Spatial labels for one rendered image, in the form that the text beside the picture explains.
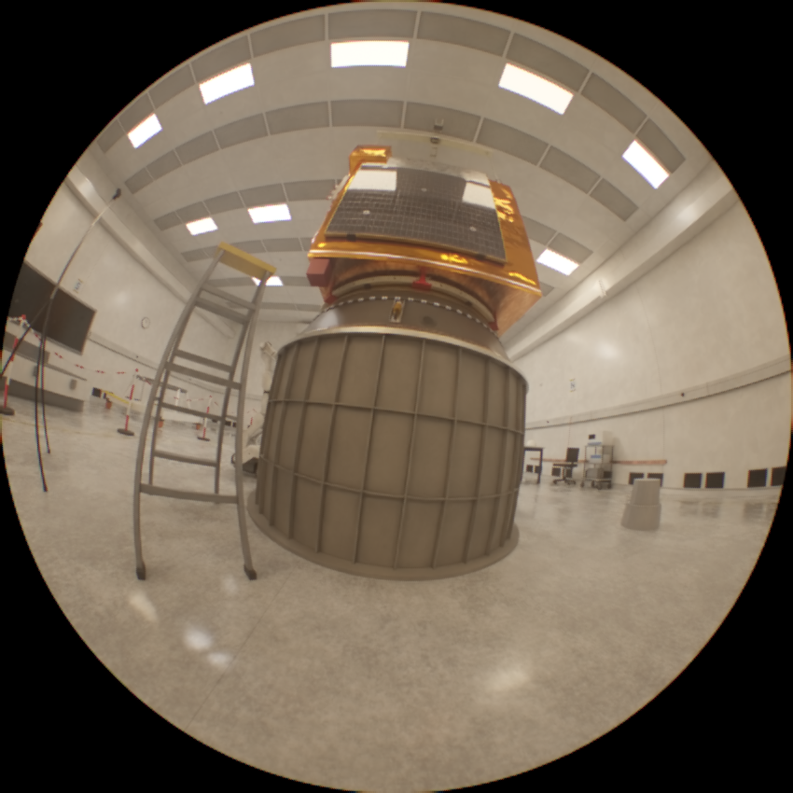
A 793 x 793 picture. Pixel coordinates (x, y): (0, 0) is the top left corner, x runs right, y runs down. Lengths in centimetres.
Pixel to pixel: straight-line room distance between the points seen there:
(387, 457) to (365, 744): 105
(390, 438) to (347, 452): 21
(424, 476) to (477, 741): 103
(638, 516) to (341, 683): 236
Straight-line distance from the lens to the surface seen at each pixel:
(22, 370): 472
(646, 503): 257
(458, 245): 179
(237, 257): 156
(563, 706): 82
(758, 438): 483
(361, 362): 118
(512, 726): 75
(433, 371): 116
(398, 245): 175
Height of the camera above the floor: 63
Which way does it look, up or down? 11 degrees up
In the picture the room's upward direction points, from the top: 7 degrees clockwise
